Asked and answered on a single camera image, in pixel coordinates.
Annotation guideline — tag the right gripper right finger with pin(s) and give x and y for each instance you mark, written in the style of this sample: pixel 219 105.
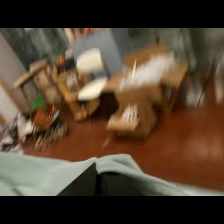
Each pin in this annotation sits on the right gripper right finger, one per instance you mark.
pixel 123 185

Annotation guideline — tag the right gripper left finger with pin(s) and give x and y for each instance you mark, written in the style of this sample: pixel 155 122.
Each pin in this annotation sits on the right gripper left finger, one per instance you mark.
pixel 85 185

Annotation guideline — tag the pale green garment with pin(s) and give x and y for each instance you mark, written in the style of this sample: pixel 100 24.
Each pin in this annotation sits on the pale green garment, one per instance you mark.
pixel 30 175

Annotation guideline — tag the cardboard box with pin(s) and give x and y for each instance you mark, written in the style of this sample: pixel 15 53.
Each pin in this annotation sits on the cardboard box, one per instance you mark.
pixel 133 115

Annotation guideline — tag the white chair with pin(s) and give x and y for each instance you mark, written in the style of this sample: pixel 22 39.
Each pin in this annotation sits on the white chair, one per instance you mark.
pixel 90 75

